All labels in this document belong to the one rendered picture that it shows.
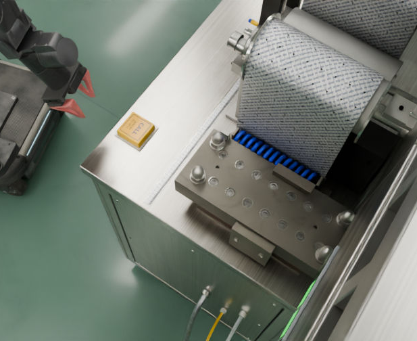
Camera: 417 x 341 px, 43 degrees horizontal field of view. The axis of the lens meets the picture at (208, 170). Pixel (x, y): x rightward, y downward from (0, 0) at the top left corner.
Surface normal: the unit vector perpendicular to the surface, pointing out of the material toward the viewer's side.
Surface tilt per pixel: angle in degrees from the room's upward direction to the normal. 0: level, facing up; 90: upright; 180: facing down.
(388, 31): 92
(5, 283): 0
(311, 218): 0
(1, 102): 0
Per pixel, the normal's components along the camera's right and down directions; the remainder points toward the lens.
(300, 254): 0.03, -0.42
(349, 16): -0.55, 0.76
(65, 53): 0.84, 0.04
